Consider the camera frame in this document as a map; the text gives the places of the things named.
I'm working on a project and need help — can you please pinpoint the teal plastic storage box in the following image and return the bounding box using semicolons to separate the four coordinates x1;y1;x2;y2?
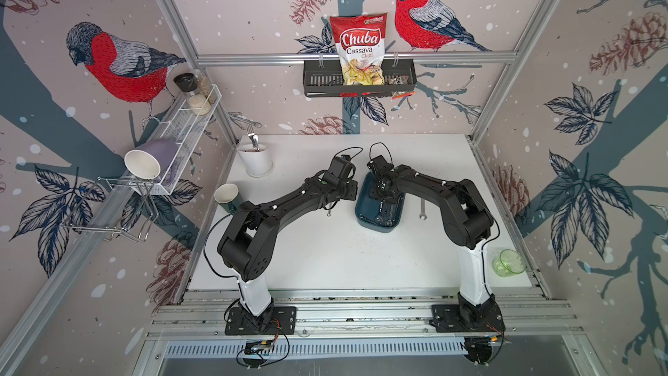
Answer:
355;172;405;233

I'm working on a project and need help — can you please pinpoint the small silver wrench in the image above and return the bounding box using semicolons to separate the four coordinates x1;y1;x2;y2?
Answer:
419;198;427;220

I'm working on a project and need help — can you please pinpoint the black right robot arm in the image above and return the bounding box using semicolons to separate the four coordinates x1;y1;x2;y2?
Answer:
367;157;495;306

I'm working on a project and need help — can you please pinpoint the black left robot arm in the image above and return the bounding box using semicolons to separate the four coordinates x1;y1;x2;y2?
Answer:
217;165;358;321

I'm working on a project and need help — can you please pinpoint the white utensil holder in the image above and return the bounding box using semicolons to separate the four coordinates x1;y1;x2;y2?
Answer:
237;144;274;179

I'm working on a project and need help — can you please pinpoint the metal fork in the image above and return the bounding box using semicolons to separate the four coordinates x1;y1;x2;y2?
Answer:
246;125;262;152

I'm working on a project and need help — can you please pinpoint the green ceramic mug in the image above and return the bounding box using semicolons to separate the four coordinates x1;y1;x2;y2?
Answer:
213;183;245;214

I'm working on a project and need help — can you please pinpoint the green glass cup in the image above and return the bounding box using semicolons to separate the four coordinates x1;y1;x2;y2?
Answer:
492;249;526;278

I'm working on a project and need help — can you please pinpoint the red cassava chips bag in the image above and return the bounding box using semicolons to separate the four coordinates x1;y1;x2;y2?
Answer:
330;13;387;86

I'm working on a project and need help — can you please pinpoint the cream round jar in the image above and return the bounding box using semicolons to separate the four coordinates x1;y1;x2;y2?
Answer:
186;93;212;116

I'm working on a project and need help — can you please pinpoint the small circuit board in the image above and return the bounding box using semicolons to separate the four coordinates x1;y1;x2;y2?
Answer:
244;340;274;355

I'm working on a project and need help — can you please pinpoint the dark lid spice jar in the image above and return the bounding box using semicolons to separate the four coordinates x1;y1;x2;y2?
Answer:
173;72;200;96

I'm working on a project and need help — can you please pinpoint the purple white cup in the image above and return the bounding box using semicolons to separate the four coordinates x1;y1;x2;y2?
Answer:
124;139;178;180

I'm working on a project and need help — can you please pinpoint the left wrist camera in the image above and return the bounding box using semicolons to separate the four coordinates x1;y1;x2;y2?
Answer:
327;154;356;183

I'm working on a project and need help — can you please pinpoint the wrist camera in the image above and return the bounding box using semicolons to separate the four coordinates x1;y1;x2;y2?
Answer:
367;155;394;180
327;154;356;183

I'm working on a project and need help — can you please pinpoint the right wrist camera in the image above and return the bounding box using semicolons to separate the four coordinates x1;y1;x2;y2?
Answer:
367;155;394;180

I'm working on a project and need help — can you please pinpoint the black wire basket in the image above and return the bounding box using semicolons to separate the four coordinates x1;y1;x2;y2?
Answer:
303;59;417;97

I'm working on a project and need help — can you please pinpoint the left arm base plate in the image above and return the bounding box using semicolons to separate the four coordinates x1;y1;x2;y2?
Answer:
224;305;297;336

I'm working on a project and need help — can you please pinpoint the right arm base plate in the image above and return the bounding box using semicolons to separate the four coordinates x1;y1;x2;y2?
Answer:
430;298;506;334

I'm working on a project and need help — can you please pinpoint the white wire wall shelf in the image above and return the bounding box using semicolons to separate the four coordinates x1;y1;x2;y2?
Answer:
128;85;222;195

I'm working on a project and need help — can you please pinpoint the aluminium horizontal rail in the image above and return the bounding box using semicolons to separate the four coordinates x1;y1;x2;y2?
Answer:
197;50;520;68

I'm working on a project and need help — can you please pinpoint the metal wire cup rack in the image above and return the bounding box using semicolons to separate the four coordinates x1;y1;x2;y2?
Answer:
58;175;160;243

